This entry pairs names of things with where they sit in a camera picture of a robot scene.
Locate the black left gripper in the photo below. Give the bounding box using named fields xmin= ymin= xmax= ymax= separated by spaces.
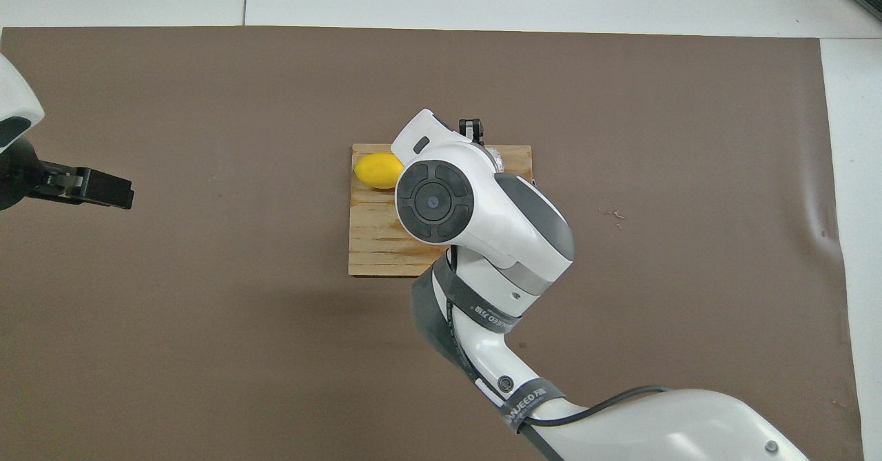
xmin=0 ymin=137 xmax=135 ymax=212

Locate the wooden cutting board, metal handle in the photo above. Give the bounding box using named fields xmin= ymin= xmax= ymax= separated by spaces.
xmin=348 ymin=144 xmax=535 ymax=279

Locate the yellow lemon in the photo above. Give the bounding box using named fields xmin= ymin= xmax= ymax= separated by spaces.
xmin=353 ymin=152 xmax=405 ymax=191

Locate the brown table mat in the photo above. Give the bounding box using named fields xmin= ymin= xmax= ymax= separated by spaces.
xmin=0 ymin=25 xmax=865 ymax=461

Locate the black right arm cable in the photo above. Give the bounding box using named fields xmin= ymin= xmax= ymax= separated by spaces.
xmin=444 ymin=251 xmax=673 ymax=461

